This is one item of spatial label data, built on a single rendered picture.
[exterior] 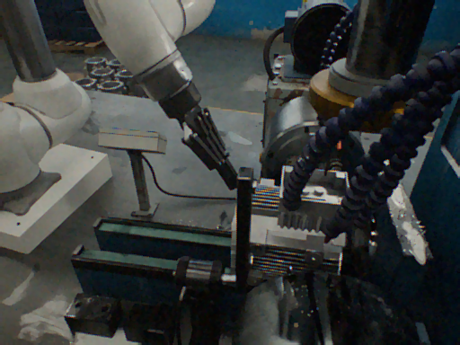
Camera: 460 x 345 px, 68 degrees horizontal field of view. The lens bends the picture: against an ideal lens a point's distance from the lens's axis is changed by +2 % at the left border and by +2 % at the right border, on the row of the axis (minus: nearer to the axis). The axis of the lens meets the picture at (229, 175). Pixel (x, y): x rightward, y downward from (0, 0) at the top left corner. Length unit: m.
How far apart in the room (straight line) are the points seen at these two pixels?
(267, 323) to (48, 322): 0.60
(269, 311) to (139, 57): 0.43
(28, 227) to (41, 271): 0.13
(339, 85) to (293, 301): 0.29
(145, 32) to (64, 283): 0.65
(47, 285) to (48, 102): 0.50
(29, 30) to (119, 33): 0.51
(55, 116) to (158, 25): 0.59
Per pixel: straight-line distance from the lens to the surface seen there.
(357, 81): 0.50
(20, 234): 1.07
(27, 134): 1.07
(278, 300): 0.45
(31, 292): 1.00
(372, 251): 0.67
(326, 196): 0.66
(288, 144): 0.83
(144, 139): 0.94
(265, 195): 0.66
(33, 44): 1.09
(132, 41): 0.59
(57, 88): 1.12
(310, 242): 0.62
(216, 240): 0.83
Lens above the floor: 1.51
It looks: 35 degrees down
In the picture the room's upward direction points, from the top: straight up
